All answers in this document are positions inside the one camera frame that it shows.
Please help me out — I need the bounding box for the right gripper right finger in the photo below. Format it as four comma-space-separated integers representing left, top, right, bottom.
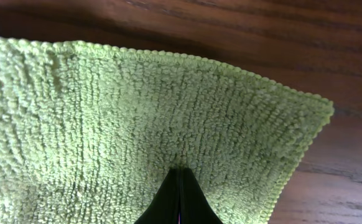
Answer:
180, 168, 223, 224

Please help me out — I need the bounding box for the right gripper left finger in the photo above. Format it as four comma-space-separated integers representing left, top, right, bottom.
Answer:
134, 169, 179, 224

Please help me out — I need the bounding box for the large green microfiber cloth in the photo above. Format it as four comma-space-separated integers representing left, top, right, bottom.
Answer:
0, 37, 334, 223

